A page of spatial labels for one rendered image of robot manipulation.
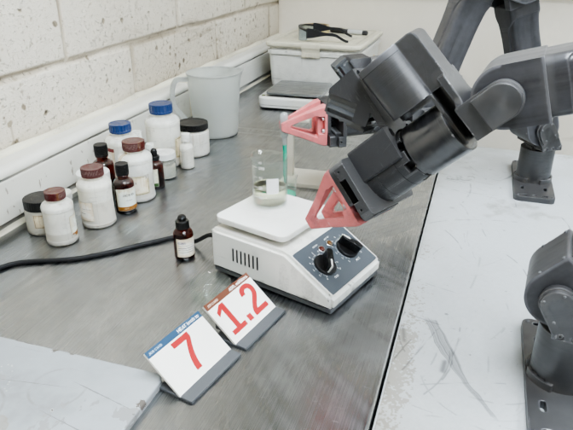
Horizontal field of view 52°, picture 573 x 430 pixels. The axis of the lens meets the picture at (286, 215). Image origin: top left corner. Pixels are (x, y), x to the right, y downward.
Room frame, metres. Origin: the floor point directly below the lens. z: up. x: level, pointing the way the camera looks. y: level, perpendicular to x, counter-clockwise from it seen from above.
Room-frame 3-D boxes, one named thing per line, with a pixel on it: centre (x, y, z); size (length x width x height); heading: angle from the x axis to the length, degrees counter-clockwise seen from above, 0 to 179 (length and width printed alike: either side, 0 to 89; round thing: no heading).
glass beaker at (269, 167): (0.77, 0.03, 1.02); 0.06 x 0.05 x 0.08; 40
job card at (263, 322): (0.60, 0.05, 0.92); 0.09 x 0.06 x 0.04; 150
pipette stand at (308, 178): (1.08, -0.04, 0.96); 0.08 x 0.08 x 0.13; 74
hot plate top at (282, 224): (0.74, 0.02, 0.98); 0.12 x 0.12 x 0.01; 55
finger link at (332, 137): (0.96, -0.04, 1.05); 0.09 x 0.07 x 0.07; 103
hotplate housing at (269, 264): (0.73, 0.00, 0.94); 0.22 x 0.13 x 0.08; 55
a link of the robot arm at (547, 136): (1.06, -0.47, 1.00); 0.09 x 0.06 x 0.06; 13
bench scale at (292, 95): (1.67, -0.07, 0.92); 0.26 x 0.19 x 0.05; 74
